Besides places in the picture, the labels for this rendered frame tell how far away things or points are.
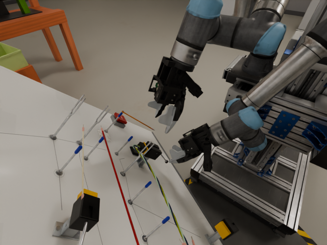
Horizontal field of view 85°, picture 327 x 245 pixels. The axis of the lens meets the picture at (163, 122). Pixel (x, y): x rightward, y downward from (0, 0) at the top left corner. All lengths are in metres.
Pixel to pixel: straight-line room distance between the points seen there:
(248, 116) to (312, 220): 1.62
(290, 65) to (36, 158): 0.74
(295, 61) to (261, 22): 0.23
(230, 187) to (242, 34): 1.32
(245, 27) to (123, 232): 0.56
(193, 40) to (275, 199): 1.52
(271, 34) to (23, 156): 0.60
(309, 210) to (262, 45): 1.80
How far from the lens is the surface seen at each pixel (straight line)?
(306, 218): 2.10
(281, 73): 0.72
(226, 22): 0.55
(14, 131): 0.51
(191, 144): 0.64
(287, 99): 1.14
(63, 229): 0.39
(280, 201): 1.79
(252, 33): 0.53
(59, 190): 0.44
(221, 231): 0.67
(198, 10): 0.46
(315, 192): 2.28
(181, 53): 0.47
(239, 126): 0.60
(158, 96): 0.49
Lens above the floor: 1.65
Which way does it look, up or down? 45 degrees down
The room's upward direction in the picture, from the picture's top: straight up
